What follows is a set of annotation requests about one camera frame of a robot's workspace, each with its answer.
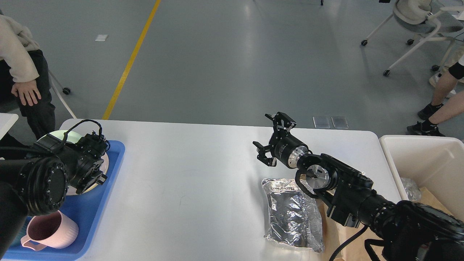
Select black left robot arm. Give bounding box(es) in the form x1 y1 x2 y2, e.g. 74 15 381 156
1 120 111 256

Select person in white shorts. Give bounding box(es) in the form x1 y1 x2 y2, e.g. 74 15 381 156
407 56 464 137

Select pink ceramic mug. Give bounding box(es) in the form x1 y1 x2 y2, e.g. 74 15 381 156
21 210 79 251

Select floor socket plate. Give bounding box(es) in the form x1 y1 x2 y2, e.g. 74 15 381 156
331 116 349 129
313 117 331 129

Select white plastic bin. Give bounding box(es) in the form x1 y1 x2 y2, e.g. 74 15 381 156
380 135 464 220

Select right floor socket plate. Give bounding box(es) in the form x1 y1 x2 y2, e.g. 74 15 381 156
331 116 349 129

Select white office chair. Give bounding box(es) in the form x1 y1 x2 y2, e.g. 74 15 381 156
361 0 464 76

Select brown paper bag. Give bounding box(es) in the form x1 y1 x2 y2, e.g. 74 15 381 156
316 187 454 261

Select blue plastic tray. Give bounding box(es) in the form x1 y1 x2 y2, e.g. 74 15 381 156
3 140 125 261

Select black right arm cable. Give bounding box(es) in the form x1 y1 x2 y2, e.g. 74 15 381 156
328 225 368 261

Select left floor socket plate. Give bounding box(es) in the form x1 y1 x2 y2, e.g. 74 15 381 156
313 117 331 129

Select pink ceramic plate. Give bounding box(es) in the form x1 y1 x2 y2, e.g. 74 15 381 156
66 153 109 196

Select person in beige trousers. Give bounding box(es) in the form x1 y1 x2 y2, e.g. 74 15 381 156
429 72 457 99

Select person in cream sweater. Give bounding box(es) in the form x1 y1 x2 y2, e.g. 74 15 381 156
0 15 56 139

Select silver foil bag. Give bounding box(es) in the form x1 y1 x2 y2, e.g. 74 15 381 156
261 178 325 253

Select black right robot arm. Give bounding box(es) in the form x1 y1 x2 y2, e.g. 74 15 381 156
253 111 463 261

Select white chair near person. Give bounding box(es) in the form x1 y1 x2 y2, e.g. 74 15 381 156
48 70 77 119

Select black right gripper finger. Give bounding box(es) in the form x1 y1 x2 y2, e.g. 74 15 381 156
265 111 297 137
253 141 277 167

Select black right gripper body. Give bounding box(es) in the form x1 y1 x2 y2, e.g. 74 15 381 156
272 134 309 169

